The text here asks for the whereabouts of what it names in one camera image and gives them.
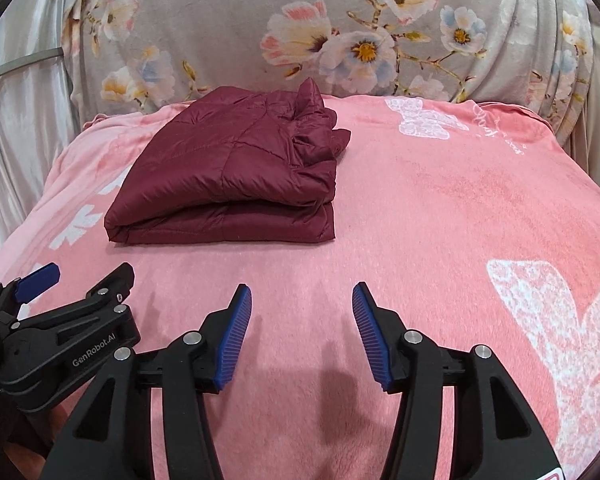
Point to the maroon quilted puffer jacket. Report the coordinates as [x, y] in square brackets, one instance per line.
[235, 166]

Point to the person's left hand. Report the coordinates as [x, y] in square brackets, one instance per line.
[32, 437]

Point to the pink printed blanket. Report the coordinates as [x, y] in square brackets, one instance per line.
[468, 220]

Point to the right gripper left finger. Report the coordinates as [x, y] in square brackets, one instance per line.
[136, 397]

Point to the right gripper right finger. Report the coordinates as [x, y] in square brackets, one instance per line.
[496, 435]

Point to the grey floral bedsheet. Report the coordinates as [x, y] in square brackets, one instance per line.
[125, 55]

